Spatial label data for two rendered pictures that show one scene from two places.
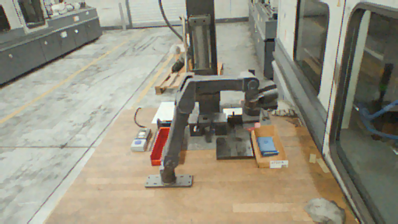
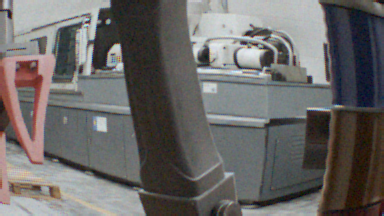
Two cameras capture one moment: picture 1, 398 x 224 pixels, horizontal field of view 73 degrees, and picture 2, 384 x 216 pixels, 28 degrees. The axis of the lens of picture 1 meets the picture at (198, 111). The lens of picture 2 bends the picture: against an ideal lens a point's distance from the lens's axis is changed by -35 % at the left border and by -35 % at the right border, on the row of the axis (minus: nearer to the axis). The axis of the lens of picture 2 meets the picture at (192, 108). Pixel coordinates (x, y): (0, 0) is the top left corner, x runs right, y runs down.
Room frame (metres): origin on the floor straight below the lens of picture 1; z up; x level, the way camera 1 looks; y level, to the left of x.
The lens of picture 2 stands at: (1.54, -0.56, 1.17)
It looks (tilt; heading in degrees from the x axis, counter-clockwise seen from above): 3 degrees down; 133
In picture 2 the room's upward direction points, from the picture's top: 1 degrees clockwise
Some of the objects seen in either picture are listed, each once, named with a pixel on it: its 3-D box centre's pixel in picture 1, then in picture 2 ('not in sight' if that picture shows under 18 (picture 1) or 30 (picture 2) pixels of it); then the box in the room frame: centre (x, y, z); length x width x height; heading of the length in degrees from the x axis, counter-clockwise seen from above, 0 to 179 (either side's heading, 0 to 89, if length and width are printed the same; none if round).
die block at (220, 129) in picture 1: (208, 125); not in sight; (1.27, -0.05, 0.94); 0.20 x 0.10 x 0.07; 84
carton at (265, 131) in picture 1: (267, 145); not in sight; (1.04, -0.31, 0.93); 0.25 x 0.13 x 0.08; 174
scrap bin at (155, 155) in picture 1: (167, 145); not in sight; (1.12, 0.17, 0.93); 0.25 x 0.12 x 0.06; 174
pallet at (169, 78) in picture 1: (192, 76); not in sight; (4.51, 0.05, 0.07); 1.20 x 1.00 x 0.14; 168
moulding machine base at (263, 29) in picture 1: (273, 22); not in sight; (6.75, -2.04, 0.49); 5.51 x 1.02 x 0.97; 171
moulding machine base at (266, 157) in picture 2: not in sight; (108, 124); (-5.79, 6.11, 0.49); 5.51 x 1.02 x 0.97; 171
